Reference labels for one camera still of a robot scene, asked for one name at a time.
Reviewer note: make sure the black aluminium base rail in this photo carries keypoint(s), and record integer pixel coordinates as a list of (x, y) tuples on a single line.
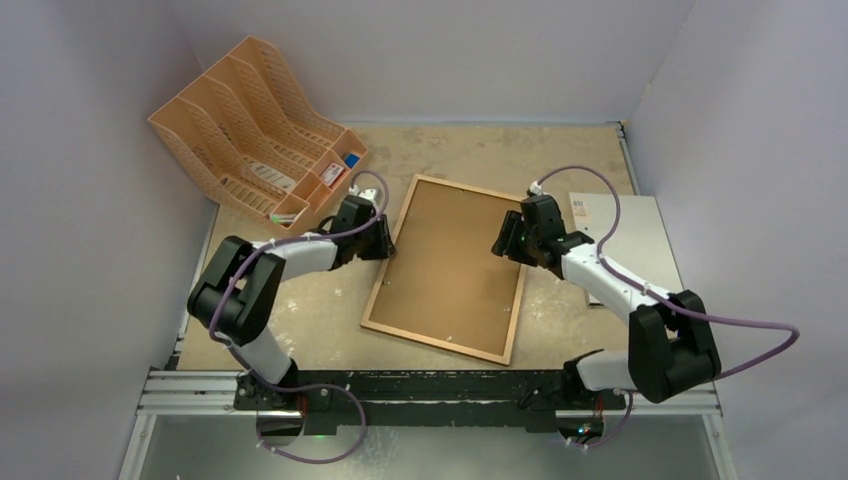
[(532, 400)]

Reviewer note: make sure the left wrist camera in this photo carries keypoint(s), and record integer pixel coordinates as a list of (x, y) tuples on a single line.
[(374, 195)]

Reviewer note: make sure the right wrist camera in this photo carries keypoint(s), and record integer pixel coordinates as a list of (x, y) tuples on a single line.
[(535, 189)]

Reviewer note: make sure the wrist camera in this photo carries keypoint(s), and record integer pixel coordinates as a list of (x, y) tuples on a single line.
[(535, 189), (374, 195)]

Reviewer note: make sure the brown wooden picture frame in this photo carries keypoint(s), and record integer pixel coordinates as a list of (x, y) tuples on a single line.
[(397, 331)]

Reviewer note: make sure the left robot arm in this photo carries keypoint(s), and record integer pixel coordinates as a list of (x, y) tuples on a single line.
[(236, 292)]

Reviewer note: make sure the green white small item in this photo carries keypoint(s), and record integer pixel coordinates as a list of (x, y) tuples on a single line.
[(282, 219)]

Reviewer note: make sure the white panel sheet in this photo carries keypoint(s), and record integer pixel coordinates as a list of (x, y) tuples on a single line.
[(639, 244)]

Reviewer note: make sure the orange plastic file organizer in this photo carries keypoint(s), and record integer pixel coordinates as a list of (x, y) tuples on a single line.
[(248, 137)]

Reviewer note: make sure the red white small box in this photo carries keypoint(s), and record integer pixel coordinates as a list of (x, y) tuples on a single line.
[(332, 173)]

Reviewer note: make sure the blue small box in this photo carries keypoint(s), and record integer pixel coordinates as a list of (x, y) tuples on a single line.
[(351, 160)]

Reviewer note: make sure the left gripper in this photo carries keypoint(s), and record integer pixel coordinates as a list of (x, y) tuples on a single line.
[(384, 248)]

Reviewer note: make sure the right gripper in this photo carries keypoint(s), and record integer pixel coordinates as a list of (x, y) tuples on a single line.
[(510, 234)]

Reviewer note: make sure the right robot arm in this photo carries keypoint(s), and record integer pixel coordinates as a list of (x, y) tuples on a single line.
[(670, 348)]

